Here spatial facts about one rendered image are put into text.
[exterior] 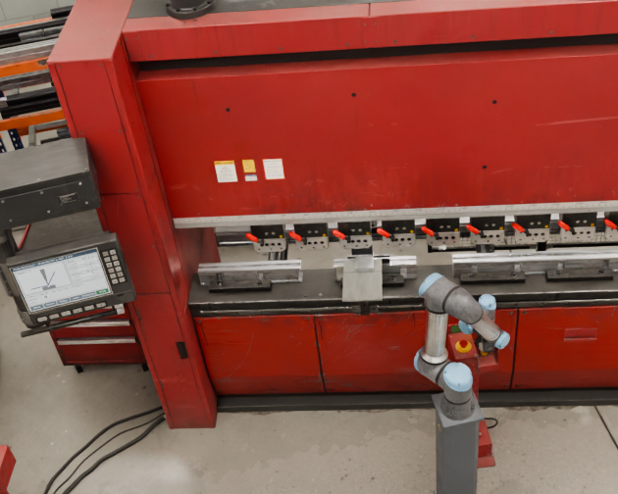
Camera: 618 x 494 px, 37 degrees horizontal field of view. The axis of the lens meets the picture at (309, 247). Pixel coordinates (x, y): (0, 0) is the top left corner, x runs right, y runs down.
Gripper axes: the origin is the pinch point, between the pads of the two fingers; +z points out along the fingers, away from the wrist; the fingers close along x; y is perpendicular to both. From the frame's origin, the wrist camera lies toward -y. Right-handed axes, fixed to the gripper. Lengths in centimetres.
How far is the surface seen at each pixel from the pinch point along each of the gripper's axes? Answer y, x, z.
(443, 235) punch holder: 38, 12, -40
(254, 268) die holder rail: 53, 100, -20
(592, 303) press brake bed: 15, -54, -5
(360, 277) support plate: 34, 51, -24
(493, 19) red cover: 44, -6, -149
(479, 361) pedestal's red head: -3.3, 3.2, 2.4
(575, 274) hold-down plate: 25, -48, -15
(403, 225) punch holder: 42, 29, -46
